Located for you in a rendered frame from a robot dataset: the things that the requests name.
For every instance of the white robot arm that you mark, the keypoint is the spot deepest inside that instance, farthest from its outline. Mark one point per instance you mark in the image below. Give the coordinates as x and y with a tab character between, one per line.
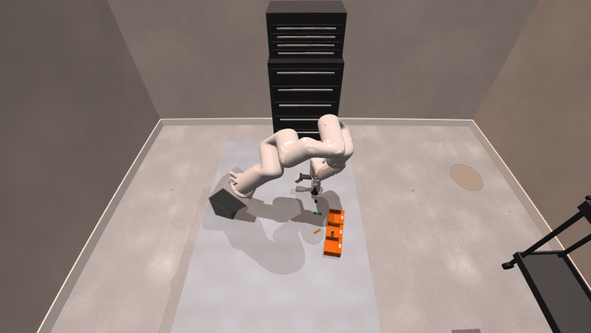
285	149

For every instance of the orange open bin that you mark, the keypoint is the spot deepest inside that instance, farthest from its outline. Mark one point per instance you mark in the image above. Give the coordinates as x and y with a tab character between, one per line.
332	245

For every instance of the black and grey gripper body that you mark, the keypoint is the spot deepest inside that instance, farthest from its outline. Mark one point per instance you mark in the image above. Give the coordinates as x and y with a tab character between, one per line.
315	183

